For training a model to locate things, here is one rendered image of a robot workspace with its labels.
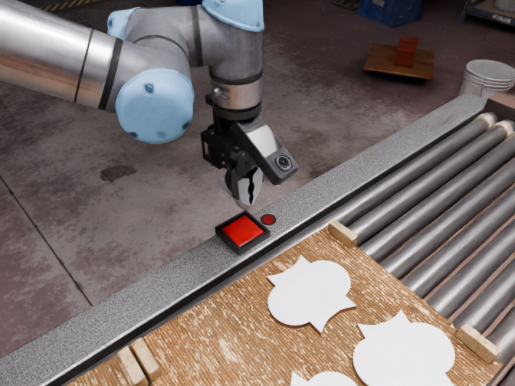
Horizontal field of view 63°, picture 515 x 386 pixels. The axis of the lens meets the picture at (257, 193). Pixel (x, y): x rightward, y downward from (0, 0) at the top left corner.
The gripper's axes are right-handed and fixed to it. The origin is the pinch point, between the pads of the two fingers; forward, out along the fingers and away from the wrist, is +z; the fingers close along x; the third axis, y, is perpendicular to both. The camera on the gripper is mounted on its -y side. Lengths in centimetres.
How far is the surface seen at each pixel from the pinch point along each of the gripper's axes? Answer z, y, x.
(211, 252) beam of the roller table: 8.8, 3.1, 7.2
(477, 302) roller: 8.7, -37.5, -15.0
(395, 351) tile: 5.6, -31.9, 3.7
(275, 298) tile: 5.7, -13.5, 8.5
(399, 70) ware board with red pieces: 89, 82, -250
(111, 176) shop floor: 100, 148, -41
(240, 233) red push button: 7.4, 1.4, 1.2
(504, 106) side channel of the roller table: 6, -20, -78
